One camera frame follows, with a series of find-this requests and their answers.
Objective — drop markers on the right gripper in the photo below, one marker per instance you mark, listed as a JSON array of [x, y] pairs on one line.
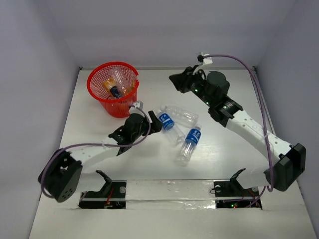
[[182, 80]]

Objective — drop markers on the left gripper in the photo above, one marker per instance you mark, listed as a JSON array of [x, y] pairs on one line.
[[149, 123]]

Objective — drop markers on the clear unlabelled bottle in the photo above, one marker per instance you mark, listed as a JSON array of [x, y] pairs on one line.
[[180, 115]]

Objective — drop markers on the blue label bottle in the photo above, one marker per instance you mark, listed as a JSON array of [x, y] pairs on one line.
[[170, 128], [185, 153]]

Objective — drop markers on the small orange juice bottle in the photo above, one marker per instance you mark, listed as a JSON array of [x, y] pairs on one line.
[[129, 90]]

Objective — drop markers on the clear bottle white cap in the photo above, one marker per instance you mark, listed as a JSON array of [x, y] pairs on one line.
[[121, 81]]

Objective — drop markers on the tall orange drink bottle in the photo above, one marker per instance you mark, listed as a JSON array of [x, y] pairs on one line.
[[112, 88]]

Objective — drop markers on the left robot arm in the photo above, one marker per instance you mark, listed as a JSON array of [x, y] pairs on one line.
[[61, 176]]

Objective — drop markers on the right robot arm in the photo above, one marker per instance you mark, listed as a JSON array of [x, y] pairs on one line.
[[288, 161]]

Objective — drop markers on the red plastic mesh basket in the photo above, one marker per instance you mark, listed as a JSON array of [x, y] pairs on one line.
[[118, 108]]

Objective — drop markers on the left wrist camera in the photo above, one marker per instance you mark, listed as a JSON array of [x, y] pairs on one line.
[[138, 105]]

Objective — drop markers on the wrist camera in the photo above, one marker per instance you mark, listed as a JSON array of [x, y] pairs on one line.
[[204, 61], [138, 105]]

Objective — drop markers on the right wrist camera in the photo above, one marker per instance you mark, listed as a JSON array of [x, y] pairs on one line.
[[204, 61]]

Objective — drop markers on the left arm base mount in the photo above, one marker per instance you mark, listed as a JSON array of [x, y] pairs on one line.
[[112, 195]]

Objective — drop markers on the aluminium rail right edge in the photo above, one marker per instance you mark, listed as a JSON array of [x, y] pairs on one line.
[[261, 101]]

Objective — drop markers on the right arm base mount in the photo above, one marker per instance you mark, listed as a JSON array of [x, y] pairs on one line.
[[229, 194]]

